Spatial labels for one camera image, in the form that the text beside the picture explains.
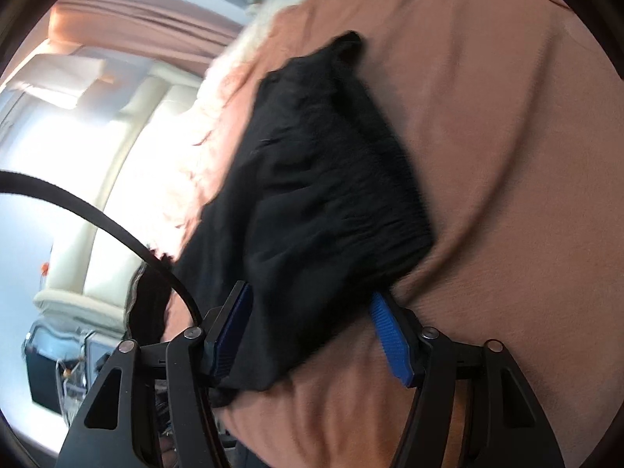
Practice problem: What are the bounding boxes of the black pants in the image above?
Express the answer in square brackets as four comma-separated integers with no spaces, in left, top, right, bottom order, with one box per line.
[127,30,437,407]

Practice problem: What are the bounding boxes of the pink curtain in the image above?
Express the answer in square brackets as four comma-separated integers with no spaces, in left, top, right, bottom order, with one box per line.
[49,0,242,76]

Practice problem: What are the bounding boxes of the cream padded headboard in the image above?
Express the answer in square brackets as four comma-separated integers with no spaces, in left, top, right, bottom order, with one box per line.
[33,64,200,332]

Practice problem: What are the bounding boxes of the orange-brown blanket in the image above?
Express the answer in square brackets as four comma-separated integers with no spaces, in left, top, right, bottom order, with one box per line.
[187,0,623,467]

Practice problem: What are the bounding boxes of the white bed sheet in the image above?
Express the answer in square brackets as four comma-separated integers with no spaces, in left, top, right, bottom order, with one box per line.
[202,0,353,123]

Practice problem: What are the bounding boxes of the grey blue nightstand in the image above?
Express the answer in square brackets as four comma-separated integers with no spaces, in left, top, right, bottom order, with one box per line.
[22,317,121,424]

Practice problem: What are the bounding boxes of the black cable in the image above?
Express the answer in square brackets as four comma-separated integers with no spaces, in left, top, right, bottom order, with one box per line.
[0,170,203,326]

